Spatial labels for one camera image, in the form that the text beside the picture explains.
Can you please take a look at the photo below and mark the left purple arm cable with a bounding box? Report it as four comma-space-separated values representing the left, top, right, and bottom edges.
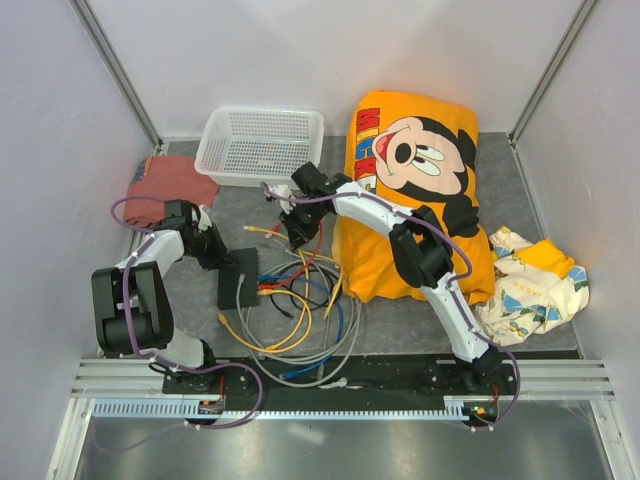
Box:
89, 195, 263, 454

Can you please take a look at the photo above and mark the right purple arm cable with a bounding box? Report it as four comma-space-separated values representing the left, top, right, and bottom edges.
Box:
260, 180, 525, 432

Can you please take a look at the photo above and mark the black cable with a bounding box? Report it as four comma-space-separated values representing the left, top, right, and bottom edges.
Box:
257, 264, 336, 319

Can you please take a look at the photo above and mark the folded red shirt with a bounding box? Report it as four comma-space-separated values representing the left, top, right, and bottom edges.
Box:
124, 155, 219, 227

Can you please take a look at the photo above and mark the orange Mickey Mouse shirt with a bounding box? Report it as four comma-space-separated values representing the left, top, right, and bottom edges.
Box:
332, 90, 495, 305

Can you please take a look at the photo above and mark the white plastic basket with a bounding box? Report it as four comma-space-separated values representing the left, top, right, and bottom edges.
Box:
194, 107, 324, 189

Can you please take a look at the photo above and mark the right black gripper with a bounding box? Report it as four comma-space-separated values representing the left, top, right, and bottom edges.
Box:
279, 200, 328, 250

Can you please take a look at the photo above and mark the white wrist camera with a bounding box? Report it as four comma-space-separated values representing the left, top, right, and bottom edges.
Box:
264, 184, 295, 212
193, 205, 213, 232

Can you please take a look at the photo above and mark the yellow ethernet cable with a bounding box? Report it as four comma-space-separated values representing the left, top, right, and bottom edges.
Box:
217, 287, 312, 355
244, 224, 346, 320

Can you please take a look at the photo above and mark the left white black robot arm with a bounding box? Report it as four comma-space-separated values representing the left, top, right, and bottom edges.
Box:
91, 196, 235, 393

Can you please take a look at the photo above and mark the red ethernet cable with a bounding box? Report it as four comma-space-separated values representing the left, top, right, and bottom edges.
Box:
257, 229, 326, 292

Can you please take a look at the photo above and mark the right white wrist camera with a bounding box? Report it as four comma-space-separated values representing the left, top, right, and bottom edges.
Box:
264, 184, 295, 212

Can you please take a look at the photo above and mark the grey slotted cable duct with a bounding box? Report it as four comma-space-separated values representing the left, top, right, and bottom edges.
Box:
93, 398, 469, 421

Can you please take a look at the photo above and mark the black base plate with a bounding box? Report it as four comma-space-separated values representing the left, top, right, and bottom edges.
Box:
150, 354, 518, 402

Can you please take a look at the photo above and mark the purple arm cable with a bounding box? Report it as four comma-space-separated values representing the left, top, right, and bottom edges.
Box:
260, 180, 525, 432
89, 195, 263, 454

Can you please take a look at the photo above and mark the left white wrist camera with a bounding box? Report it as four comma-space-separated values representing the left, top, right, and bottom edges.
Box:
193, 205, 213, 232

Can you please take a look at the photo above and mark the cream patterned cloth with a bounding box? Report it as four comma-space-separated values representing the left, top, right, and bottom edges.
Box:
474, 226, 589, 346

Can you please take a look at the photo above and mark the grey ethernet cable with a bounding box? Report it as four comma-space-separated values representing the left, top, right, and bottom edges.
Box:
233, 262, 362, 387

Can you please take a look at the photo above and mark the black network switch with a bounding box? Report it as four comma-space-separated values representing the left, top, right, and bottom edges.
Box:
217, 248, 259, 311

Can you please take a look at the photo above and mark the blue ethernet cable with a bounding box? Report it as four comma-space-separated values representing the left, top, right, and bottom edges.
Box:
279, 277, 346, 379

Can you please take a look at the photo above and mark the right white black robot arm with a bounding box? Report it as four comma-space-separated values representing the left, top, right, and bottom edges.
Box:
265, 162, 501, 394

